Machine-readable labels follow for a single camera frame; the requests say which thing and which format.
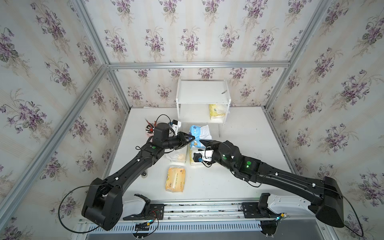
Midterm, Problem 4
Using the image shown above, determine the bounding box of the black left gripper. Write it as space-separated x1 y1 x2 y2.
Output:
160 132 195 151

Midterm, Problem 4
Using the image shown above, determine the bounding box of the blue cartoon tissue pack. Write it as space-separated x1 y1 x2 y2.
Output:
190 125 212 148

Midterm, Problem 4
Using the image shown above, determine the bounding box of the yellow floral tissue pack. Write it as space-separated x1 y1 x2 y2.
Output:
190 149 204 166

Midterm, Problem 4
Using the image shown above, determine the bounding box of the white green tissue pack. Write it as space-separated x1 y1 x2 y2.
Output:
165 147 188 163

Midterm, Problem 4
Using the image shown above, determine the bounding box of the orange tissue pack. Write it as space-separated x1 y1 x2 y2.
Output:
165 166 186 193

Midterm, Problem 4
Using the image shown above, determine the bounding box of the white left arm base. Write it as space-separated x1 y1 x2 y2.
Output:
121 194 151 221

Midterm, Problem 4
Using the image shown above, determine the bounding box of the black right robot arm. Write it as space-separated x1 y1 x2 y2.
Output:
200 140 345 228

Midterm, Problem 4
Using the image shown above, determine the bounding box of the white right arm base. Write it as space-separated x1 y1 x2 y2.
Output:
259 193 315 218

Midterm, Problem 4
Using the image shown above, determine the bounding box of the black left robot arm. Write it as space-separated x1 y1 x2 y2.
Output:
82 123 195 231

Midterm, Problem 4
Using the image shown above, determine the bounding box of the white two-tier shelf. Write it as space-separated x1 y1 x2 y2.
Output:
176 80 232 136

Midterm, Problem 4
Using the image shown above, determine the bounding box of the pink pen holder cup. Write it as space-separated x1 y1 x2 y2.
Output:
145 119 157 134

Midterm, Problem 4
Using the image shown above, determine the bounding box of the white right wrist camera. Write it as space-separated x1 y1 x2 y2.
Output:
192 150 214 163

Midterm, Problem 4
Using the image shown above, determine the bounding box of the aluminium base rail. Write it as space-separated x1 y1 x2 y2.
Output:
85 201 327 238

